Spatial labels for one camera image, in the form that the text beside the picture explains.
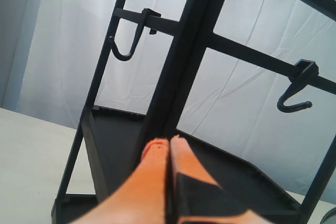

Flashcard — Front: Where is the white fabric backdrop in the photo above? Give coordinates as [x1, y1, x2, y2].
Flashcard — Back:
[1, 0, 335, 195]

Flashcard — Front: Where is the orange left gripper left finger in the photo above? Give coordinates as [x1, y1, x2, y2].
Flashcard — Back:
[77, 138, 170, 223]

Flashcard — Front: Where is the stainless steel mug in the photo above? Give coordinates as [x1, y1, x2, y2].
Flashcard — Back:
[320, 207, 336, 224]

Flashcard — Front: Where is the black tiered shelf rack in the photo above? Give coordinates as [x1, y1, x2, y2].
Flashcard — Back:
[51, 0, 335, 223]

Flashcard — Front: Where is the black hook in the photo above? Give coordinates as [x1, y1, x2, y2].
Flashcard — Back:
[277, 59, 319, 113]
[108, 8, 161, 61]

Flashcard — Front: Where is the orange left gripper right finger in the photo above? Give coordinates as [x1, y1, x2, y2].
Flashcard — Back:
[170, 135, 268, 223]

